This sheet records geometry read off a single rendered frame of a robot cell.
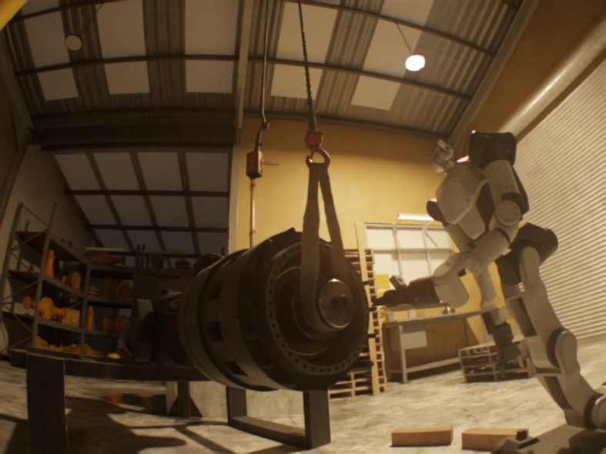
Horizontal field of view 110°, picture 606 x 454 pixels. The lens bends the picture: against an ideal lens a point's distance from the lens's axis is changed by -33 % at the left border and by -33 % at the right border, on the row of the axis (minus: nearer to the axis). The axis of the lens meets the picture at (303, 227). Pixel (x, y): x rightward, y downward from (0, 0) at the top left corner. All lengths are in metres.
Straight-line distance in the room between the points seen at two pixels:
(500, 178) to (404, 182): 6.55
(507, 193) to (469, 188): 0.18
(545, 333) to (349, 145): 6.73
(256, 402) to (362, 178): 5.18
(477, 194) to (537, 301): 0.43
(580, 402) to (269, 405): 2.99
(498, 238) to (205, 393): 3.21
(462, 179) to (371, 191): 5.88
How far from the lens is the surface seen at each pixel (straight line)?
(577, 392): 1.35
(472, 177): 1.13
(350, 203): 6.63
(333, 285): 0.90
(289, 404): 3.63
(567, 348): 1.23
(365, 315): 1.07
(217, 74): 6.93
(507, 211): 0.95
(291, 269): 1.01
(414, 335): 5.70
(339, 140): 7.49
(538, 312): 1.21
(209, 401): 3.60
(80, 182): 10.34
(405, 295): 0.95
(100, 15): 7.08
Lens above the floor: 0.72
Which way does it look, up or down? 22 degrees up
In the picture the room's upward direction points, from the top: 3 degrees counter-clockwise
